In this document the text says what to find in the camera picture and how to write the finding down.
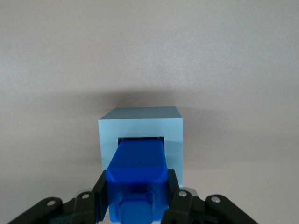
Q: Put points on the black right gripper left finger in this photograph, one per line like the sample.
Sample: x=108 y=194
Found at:
x=81 y=210

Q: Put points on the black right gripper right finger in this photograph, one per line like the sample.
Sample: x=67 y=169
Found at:
x=187 y=210

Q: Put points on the blue plastic part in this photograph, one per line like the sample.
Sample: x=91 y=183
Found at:
x=137 y=163

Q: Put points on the gray cube base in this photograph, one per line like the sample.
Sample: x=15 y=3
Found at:
x=140 y=126

